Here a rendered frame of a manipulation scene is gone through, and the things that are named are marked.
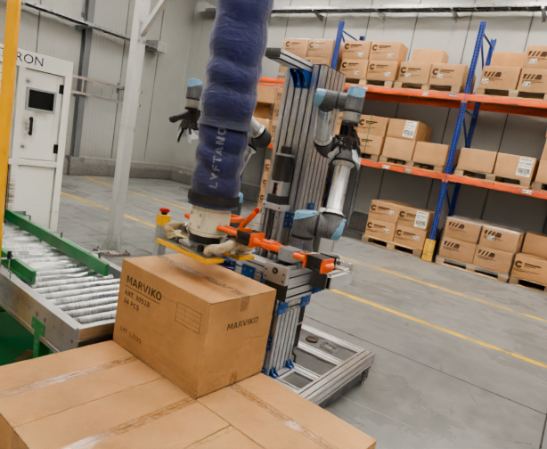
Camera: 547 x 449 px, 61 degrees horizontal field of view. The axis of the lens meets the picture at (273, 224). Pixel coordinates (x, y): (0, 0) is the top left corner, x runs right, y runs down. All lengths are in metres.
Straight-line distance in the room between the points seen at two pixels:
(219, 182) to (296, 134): 0.81
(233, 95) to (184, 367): 1.11
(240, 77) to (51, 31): 10.33
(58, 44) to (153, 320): 10.48
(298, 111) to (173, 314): 1.31
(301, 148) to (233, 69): 0.82
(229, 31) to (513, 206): 8.58
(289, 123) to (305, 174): 0.30
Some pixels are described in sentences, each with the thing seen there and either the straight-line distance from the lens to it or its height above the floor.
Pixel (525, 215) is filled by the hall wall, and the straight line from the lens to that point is 10.04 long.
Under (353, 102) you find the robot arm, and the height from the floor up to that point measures 1.80.
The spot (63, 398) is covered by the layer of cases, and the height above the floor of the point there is 0.54.
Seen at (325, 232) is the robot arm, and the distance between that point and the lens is 2.38.
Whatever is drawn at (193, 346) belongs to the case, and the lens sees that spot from 1.92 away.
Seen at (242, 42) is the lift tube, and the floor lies 1.94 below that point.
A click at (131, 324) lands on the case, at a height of 0.67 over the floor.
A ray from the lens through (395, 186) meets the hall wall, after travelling 10.61.
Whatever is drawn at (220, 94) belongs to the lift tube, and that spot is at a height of 1.72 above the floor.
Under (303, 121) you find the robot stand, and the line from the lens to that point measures 2.64.
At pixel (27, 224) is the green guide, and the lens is 4.17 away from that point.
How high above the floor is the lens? 1.57
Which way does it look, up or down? 10 degrees down
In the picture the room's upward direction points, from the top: 10 degrees clockwise
